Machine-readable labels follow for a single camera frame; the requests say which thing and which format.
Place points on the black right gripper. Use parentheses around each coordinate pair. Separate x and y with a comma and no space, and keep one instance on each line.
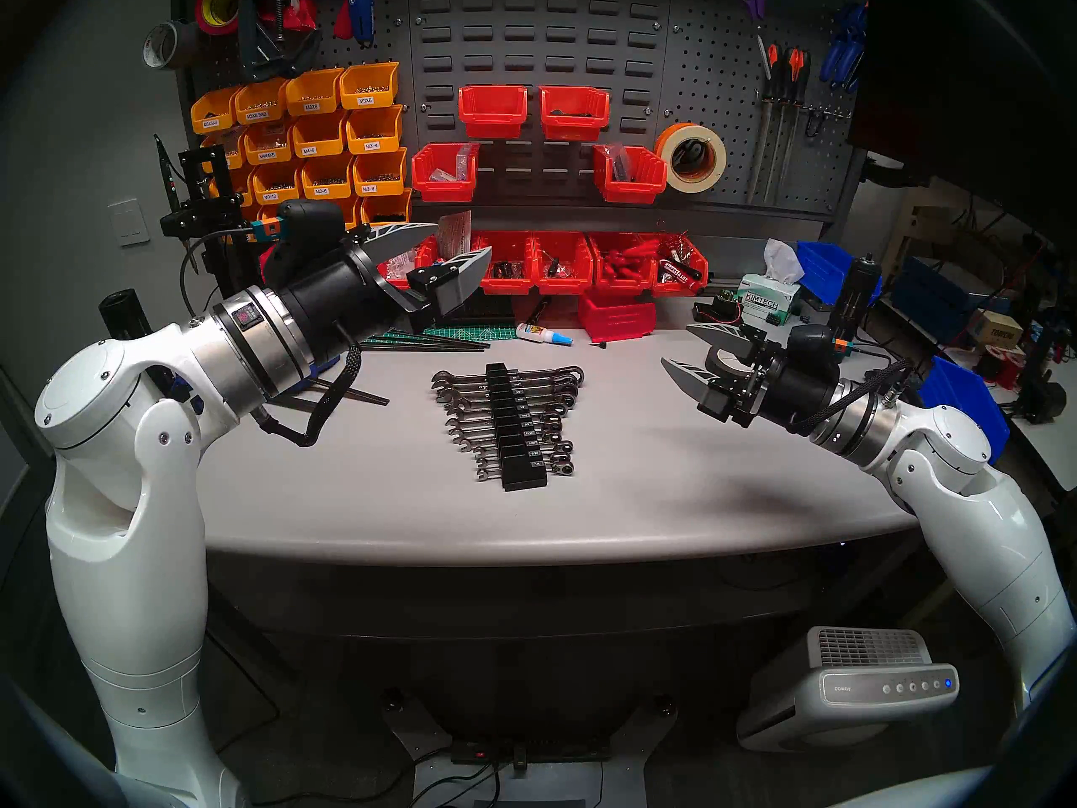
(791,394)

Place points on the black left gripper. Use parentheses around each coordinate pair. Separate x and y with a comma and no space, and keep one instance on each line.
(336,301)

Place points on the chrome ratcheting combination wrench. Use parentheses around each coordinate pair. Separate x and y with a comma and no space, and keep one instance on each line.
(562,399)
(562,449)
(552,412)
(553,437)
(551,425)
(569,387)
(562,461)

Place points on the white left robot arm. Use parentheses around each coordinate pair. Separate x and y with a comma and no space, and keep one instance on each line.
(126,520)

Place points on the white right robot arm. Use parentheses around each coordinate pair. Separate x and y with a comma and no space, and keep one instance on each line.
(993,528)

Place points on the red plastic parts bin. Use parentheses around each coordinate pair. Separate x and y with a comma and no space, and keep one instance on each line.
(444,190)
(509,287)
(617,325)
(574,124)
(492,122)
(425,251)
(562,287)
(698,291)
(402,274)
(629,192)
(267,268)
(623,289)

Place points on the orange bin labelled M4-0.7X6 HEX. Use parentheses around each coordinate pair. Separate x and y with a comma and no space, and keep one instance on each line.
(383,204)

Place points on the Kimtech tissue box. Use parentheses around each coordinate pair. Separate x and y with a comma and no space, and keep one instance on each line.
(766,301)

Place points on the long blue bar clamp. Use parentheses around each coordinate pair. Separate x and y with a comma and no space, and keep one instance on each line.
(437,346)

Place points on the orange bin labelled M3-6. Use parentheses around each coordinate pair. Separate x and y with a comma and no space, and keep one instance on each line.
(379,181)

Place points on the clear plastic parts bag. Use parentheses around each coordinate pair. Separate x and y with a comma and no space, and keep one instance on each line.
(454,165)
(618,163)

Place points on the green cutting mat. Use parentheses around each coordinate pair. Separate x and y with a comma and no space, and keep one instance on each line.
(496,332)

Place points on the orange bin labelled M3-8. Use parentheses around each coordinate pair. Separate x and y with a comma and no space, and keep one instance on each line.
(328,183)

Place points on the orange bin labelled M3-4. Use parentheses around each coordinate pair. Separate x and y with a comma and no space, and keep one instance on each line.
(373,139)

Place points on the white glue bottle blue cap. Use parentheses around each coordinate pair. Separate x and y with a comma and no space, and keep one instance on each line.
(536,333)

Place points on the longest chrome ratcheting wrench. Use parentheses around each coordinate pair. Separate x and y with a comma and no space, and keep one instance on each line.
(574,374)

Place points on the blue plastic bin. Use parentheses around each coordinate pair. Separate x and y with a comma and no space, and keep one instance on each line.
(968,411)
(820,268)

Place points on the black cylindrical bottle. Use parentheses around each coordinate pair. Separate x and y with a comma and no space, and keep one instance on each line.
(850,297)

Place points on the orange bin labelled M4-6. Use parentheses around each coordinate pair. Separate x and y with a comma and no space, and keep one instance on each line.
(320,141)

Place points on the orange bin labelled M3-12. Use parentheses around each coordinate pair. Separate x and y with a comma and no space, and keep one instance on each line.
(276,188)

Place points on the orange bin labelled M3X6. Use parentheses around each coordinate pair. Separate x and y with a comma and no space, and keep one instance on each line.
(368,99)

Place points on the cream masking tape roll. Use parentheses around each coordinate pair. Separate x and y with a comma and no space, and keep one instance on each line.
(690,187)

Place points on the orange bin labelled M4X4X6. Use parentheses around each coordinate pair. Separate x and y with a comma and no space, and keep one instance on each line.
(269,150)

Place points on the orange plastic parts bin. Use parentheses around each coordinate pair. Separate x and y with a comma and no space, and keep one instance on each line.
(229,158)
(240,194)

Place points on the black soldering press stand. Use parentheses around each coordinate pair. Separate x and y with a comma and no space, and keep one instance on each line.
(210,221)

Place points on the dark blue storage crate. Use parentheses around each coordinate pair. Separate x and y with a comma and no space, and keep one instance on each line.
(930,301)

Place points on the orange bin labelled M3X8 BAD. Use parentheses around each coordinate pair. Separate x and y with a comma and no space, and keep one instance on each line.
(259,106)

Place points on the black wrench holder rack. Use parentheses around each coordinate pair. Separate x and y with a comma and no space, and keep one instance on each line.
(523,481)

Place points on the orange bin labelled M3X5X4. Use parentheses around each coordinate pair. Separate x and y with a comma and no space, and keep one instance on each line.
(213,114)

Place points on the dark grey pegboard tool panel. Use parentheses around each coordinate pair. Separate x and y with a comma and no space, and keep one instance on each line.
(559,40)

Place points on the black soldering iron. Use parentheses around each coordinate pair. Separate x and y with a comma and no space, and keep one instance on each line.
(168,183)

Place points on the black metal clamp tool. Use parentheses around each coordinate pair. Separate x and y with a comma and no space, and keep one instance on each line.
(257,53)

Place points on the red pouch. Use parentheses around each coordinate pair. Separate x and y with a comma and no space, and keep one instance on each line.
(299,11)

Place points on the small cardboard box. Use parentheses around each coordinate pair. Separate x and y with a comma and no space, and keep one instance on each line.
(997,331)

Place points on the black perforated cylinder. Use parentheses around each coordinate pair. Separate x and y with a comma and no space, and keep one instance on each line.
(122,314)

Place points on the black desk device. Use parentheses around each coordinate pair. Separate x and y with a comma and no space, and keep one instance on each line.
(1043,398)

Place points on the red and yellow tape roll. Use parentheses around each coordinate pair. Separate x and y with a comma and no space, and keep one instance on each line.
(204,7)

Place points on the white air purifier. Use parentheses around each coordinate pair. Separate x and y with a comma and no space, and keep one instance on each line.
(867,693)

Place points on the black monitor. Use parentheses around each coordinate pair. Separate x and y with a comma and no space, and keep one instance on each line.
(984,74)

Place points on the black power strip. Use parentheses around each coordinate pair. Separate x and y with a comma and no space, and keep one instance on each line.
(530,752)

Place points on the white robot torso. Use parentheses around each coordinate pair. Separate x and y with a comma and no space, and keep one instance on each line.
(909,794)

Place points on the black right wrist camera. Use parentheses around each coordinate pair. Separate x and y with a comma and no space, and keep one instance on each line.
(816,339)

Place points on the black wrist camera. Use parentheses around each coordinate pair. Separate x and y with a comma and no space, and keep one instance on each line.
(816,339)
(307,225)

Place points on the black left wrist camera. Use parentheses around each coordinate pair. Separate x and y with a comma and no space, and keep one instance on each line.
(307,225)

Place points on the white wall light switch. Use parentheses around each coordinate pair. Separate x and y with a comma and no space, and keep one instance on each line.
(128,222)

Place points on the grey duct tape roll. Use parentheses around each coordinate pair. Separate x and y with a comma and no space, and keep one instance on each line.
(189,45)

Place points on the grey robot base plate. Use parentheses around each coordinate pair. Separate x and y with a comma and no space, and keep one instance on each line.
(614,781)

